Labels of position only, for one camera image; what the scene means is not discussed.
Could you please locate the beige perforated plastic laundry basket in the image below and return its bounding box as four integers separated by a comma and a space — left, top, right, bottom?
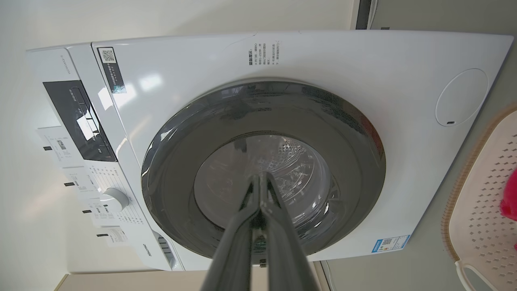
441, 107, 517, 291

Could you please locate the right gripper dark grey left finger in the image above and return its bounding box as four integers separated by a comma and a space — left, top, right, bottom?
201, 174, 262, 291

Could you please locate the red garment with white trim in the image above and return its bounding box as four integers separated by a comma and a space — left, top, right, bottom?
500, 168, 517, 251

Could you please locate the black QR code sticker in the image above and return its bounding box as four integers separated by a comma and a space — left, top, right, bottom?
97, 47, 127, 94

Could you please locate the blue energy label sticker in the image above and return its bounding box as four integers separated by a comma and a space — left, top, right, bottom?
371, 234, 410, 253

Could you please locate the round white filter cover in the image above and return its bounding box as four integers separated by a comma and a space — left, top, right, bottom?
435, 68, 489, 127

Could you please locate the white paper instruction label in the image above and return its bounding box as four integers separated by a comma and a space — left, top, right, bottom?
63, 167, 98, 194
36, 126, 76, 163

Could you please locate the printed warning text sticker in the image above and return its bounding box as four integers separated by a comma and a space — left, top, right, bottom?
248, 40, 282, 67

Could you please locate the white washing machine control knob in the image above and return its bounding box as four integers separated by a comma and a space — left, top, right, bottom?
100, 188, 130, 213

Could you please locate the black washing machine display panel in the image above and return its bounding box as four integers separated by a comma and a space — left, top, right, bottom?
43, 80, 118, 163

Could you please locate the dark round washing machine door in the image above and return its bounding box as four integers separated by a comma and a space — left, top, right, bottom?
141, 81, 386, 259

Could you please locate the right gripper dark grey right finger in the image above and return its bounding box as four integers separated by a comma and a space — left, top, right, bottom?
261, 173, 320, 291

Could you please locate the white front-load washing machine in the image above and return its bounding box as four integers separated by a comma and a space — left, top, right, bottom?
26, 30, 514, 272

